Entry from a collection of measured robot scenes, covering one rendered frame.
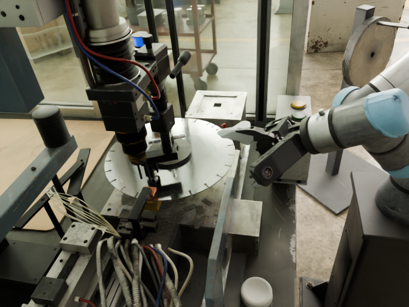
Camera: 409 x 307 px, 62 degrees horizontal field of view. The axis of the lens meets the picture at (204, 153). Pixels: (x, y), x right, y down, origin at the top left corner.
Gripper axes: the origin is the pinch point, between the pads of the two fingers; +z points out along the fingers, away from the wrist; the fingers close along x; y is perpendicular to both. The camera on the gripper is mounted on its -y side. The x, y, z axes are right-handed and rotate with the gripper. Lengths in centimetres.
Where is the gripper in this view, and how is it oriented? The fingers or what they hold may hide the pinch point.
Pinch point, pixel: (232, 162)
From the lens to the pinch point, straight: 75.7
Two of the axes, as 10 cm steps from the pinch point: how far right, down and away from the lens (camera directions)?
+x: -5.4, -8.0, -2.6
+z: -6.6, 2.1, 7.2
